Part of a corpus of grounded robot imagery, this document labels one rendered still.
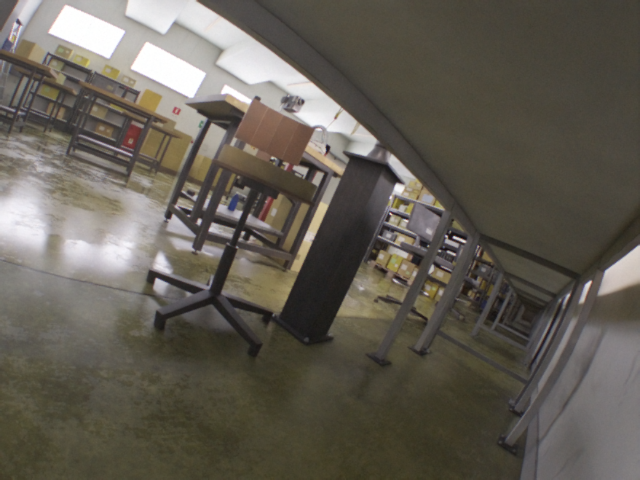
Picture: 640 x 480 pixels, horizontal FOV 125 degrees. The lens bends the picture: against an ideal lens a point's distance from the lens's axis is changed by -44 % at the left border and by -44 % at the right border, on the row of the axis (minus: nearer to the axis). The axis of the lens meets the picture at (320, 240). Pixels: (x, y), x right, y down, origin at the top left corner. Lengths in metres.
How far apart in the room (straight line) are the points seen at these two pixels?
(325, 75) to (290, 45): 0.12
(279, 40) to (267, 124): 0.77
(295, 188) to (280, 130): 0.49
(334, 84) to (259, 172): 0.37
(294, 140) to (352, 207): 0.42
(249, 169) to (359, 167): 0.56
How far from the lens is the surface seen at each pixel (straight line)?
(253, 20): 0.64
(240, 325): 1.05
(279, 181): 0.94
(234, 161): 0.93
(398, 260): 6.36
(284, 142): 1.38
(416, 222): 3.08
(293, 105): 2.20
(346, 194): 1.29
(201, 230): 1.85
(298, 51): 0.69
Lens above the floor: 0.52
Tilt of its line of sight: 4 degrees down
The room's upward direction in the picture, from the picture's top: 24 degrees clockwise
